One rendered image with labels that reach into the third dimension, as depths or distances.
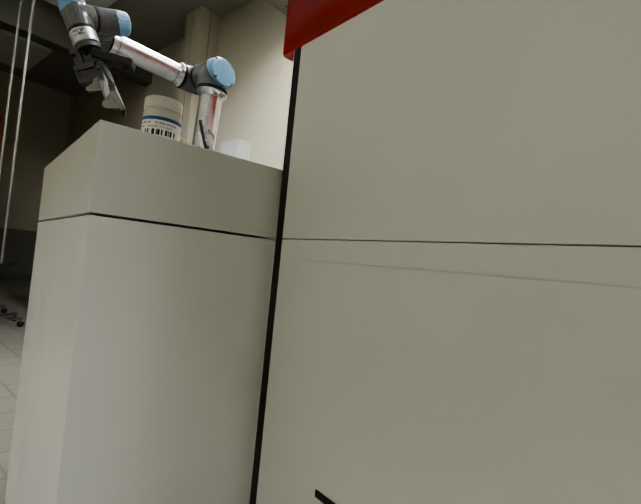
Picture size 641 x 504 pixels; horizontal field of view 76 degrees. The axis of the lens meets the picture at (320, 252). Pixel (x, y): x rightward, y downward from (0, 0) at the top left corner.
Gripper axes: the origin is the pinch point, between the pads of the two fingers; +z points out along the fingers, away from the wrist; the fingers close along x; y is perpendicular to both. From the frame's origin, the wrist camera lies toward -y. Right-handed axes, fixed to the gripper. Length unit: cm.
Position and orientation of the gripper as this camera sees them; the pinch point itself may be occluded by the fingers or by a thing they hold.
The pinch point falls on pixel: (118, 108)
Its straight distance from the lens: 144.0
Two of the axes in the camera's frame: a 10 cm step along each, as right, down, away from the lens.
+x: 1.2, -0.2, -9.9
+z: 3.5, 9.4, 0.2
